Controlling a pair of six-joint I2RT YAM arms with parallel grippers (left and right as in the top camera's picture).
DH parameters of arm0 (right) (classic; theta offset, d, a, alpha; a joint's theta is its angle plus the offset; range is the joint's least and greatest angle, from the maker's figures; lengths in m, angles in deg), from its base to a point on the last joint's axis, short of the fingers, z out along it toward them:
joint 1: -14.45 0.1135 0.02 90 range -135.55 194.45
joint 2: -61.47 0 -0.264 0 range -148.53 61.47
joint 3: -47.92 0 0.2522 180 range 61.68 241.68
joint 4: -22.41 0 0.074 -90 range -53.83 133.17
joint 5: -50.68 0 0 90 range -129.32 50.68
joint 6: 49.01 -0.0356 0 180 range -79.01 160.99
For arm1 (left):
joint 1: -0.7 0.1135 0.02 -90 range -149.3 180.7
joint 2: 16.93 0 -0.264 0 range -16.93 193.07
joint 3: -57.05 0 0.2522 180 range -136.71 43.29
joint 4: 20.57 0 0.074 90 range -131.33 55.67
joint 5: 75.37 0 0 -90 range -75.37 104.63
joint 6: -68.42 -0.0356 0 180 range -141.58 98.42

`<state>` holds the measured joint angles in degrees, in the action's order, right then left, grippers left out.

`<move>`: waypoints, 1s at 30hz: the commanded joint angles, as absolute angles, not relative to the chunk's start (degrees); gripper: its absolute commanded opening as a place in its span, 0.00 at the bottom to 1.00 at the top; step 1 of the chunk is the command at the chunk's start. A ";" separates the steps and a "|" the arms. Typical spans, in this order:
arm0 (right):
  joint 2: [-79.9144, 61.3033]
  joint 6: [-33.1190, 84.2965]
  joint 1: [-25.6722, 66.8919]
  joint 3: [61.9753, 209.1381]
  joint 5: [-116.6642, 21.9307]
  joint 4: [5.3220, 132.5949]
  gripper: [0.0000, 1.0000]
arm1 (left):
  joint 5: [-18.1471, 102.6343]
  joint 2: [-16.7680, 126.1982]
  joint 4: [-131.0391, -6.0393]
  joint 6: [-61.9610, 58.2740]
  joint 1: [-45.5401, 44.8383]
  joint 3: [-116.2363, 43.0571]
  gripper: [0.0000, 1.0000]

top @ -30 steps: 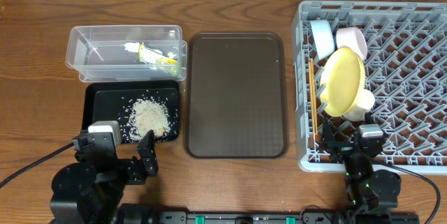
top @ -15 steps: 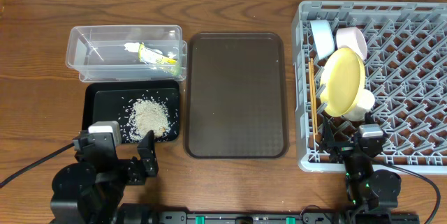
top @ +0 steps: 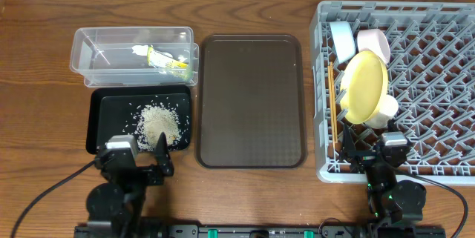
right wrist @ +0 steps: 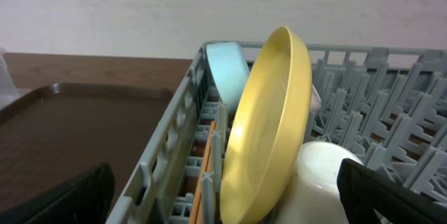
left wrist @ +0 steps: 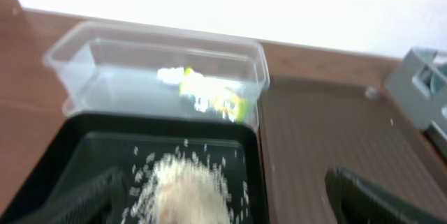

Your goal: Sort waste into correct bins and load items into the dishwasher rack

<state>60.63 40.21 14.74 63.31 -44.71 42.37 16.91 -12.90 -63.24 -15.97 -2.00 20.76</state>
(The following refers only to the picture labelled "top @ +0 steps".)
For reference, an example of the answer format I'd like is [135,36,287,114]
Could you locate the rice and food scraps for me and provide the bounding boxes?
[119,96,191,152]

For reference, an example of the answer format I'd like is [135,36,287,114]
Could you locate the white cup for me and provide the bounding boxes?
[365,95,399,129]

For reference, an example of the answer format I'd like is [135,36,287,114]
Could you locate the yellow plate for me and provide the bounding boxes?
[339,50,388,125]

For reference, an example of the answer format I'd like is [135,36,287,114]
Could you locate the wooden chopstick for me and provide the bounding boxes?
[328,62,338,149]
[327,62,338,148]

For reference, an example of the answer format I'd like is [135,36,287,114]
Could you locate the green snack wrapper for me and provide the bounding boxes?
[132,45,191,80]

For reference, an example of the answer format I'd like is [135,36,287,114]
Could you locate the white bowl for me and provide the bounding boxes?
[356,29,390,65]

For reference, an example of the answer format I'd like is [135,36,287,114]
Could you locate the light blue bowl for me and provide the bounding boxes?
[330,21,356,63]

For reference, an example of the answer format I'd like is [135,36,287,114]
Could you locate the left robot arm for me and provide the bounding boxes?
[86,133,174,237]

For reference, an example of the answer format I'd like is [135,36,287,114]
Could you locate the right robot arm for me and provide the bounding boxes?
[339,126,426,237]

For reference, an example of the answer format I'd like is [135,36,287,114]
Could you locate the grey dishwasher rack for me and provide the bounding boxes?
[309,1,474,186]

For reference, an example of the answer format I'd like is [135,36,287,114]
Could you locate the black plastic bin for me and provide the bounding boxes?
[85,85,192,154]

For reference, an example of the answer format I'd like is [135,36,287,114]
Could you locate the dark brown serving tray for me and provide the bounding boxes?
[196,34,307,169]

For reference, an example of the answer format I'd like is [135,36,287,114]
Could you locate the clear plastic bin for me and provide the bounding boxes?
[70,27,199,87]

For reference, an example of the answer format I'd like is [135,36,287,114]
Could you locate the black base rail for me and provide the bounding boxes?
[73,225,446,238]

